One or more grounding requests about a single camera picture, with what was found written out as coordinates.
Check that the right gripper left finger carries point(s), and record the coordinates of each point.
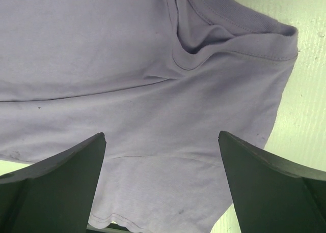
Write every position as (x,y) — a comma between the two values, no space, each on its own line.
(56,194)

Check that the purple t shirt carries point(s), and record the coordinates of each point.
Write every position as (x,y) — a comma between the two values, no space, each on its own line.
(160,79)

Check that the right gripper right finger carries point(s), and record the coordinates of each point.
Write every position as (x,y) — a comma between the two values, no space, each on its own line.
(271,193)

